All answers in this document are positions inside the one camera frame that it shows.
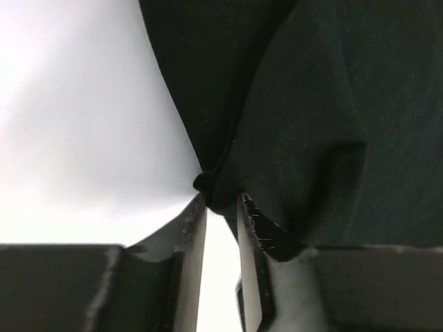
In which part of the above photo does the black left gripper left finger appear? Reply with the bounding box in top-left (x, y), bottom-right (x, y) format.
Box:
top-left (1, 195), bottom-right (206, 331)

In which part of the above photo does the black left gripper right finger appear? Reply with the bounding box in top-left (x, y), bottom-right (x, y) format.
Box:
top-left (237, 194), bottom-right (442, 331)

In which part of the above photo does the black t-shirt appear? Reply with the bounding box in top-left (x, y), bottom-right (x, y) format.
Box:
top-left (140, 1), bottom-right (442, 246)

